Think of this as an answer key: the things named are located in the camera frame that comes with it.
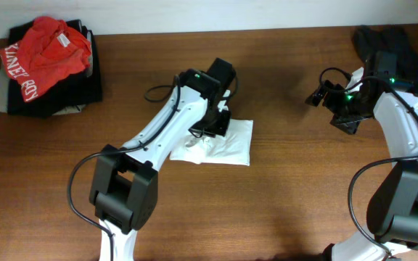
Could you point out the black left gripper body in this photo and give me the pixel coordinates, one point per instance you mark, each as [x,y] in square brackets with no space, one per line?
[216,122]

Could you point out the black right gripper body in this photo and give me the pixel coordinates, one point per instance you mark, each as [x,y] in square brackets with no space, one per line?
[347,109]

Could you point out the white t-shirt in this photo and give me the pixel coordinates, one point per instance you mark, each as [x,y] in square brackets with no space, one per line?
[231,149]

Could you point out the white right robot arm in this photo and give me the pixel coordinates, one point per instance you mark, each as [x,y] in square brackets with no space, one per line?
[383,91]

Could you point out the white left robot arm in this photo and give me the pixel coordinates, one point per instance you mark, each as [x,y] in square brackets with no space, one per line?
[125,183]

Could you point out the dark green trousers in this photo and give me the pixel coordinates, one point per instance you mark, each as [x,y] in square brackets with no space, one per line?
[394,39]

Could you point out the black folded garment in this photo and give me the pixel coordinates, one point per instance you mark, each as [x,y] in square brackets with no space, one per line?
[74,92]

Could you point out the red printed t-shirt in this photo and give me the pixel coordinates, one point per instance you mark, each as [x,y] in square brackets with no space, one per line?
[50,51]

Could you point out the grey folded garment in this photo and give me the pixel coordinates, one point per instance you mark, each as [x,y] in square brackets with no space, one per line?
[4,90]

